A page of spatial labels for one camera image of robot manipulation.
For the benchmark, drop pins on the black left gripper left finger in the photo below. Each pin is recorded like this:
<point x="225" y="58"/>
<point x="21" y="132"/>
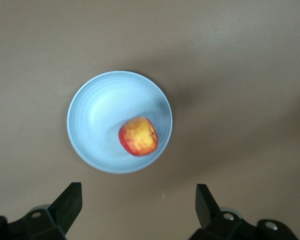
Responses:
<point x="65" y="205"/>

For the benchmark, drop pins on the brown table cover cloth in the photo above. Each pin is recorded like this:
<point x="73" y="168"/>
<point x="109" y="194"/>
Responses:
<point x="240" y="75"/>

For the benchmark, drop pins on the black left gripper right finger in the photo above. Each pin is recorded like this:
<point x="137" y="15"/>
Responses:
<point x="207" y="207"/>

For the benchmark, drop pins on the red yellow apple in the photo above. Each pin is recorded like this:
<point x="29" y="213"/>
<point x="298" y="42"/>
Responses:
<point x="138" y="136"/>

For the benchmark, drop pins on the light blue round plate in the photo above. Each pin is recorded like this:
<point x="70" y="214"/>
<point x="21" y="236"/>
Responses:
<point x="97" y="120"/>

